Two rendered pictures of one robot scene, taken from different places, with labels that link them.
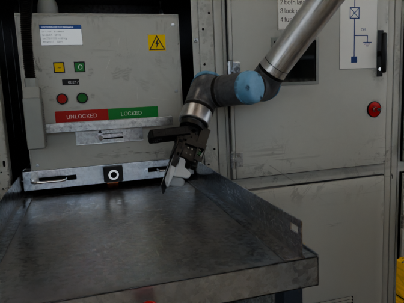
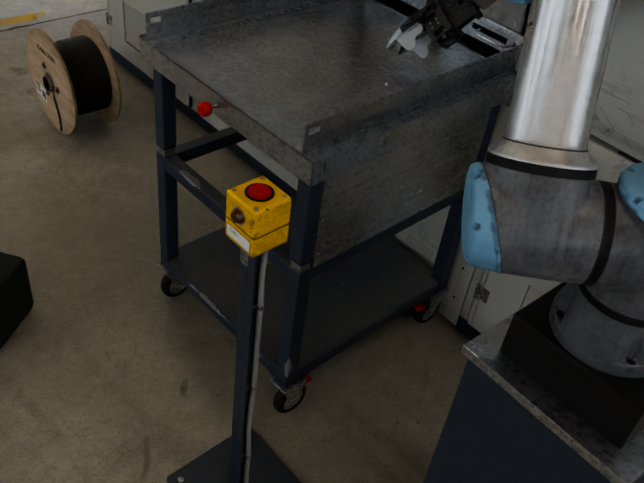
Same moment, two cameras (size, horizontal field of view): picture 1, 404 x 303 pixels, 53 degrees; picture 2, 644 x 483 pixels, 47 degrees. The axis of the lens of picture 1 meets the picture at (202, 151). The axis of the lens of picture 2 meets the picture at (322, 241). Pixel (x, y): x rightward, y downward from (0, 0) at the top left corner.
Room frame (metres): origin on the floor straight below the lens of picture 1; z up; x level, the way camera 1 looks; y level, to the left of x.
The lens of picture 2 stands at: (0.11, -1.21, 1.63)
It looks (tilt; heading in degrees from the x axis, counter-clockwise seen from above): 40 degrees down; 58
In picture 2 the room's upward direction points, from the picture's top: 8 degrees clockwise
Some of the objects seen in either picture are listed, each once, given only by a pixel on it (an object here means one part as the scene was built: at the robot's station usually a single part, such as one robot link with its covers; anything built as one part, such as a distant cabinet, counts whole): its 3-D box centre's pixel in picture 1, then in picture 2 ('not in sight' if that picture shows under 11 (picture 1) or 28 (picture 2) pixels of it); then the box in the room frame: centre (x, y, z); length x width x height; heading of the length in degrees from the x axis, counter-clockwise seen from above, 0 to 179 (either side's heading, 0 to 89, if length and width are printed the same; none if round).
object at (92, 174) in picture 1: (112, 172); (445, 6); (1.31, 0.30, 0.89); 0.54 x 0.05 x 0.06; 106
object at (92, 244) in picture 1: (125, 232); (332, 67); (0.93, 0.19, 0.82); 0.68 x 0.62 x 0.06; 16
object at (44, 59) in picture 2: not in sight; (73, 77); (0.53, 1.43, 0.20); 0.40 x 0.22 x 0.40; 104
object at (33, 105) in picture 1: (35, 117); not in sight; (1.17, 0.48, 1.09); 0.08 x 0.05 x 0.17; 16
